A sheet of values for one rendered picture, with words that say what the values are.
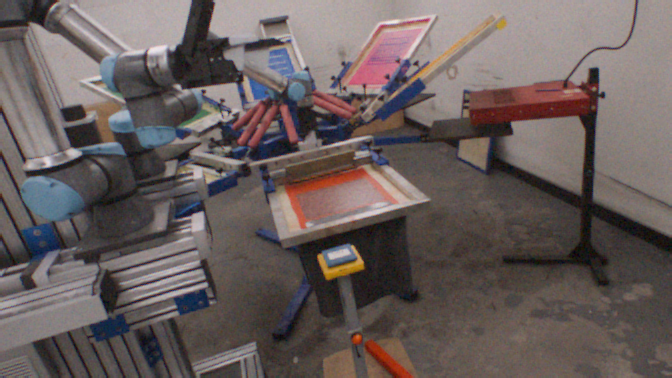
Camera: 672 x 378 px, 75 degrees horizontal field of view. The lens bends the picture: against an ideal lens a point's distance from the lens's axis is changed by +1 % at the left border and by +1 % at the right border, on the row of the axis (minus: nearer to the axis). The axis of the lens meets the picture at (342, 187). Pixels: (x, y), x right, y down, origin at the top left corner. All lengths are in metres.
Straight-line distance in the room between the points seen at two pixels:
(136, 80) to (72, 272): 0.59
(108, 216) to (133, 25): 5.07
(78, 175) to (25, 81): 0.21
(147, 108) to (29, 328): 0.61
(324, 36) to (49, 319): 5.46
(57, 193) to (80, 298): 0.28
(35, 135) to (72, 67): 5.29
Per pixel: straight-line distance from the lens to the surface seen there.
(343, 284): 1.49
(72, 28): 1.18
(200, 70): 0.92
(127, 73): 0.97
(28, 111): 1.13
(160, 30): 6.19
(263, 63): 0.95
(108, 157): 1.24
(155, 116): 0.98
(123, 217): 1.27
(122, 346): 1.70
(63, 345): 1.71
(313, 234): 1.60
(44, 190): 1.14
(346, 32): 6.36
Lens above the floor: 1.70
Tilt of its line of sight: 22 degrees down
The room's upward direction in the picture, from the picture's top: 10 degrees counter-clockwise
